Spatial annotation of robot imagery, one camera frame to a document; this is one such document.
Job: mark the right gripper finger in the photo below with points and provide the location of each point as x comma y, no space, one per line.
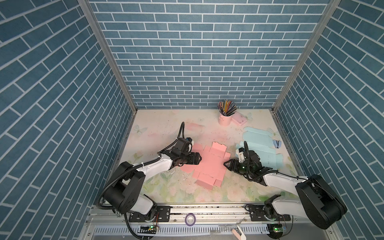
231,167
231,162

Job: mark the light blue flat paper box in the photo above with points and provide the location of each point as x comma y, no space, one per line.
261,142

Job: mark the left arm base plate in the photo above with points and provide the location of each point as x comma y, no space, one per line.
158,214

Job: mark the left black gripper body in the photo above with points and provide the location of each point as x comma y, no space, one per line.
185,158

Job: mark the pink metal pencil cup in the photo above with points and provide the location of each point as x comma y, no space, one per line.
224,120

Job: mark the coloured pencils bundle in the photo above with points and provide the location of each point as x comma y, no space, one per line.
227,108

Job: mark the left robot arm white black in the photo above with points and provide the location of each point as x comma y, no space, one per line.
122,192

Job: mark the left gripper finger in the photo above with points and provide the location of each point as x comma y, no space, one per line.
196,155
195,162

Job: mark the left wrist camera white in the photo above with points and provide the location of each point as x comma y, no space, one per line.
184,145

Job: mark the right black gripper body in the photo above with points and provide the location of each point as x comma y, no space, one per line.
243,169

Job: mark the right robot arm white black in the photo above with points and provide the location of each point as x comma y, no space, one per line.
313,199

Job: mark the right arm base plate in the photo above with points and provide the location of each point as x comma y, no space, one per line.
259,213

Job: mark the pink paper box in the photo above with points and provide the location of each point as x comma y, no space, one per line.
210,171

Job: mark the small blue clip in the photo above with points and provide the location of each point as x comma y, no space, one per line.
277,143

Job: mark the pink pencil case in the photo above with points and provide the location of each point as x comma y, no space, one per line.
238,119

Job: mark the white tool on rail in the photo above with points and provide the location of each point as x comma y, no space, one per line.
235,230

